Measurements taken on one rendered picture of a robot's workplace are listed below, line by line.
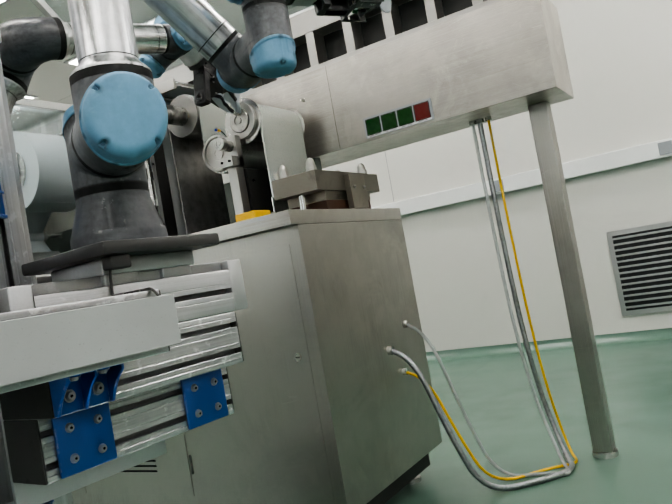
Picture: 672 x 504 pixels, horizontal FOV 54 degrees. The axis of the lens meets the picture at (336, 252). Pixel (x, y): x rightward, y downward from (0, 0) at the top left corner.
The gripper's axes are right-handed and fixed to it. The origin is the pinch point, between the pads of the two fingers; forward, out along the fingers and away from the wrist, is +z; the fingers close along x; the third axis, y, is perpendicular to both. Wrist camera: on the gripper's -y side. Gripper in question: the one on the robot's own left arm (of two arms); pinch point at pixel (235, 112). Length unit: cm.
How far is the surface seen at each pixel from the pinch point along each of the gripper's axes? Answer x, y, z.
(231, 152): 4.4, -8.7, 7.8
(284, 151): -5.2, 0.4, 20.2
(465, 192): 24, 158, 213
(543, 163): -77, 9, 61
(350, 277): -31, -44, 36
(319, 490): -23, -99, 53
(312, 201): -18.9, -21.2, 25.1
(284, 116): -5.0, 12.4, 15.4
